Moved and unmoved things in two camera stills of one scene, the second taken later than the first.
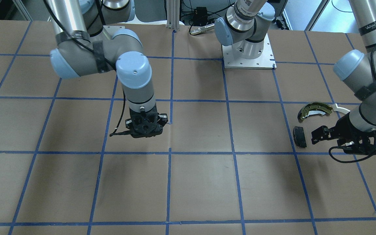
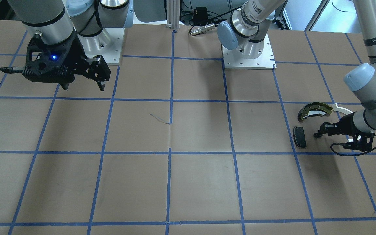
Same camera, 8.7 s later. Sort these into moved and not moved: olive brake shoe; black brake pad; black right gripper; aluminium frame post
Moved: black right gripper
Not moved: aluminium frame post; olive brake shoe; black brake pad
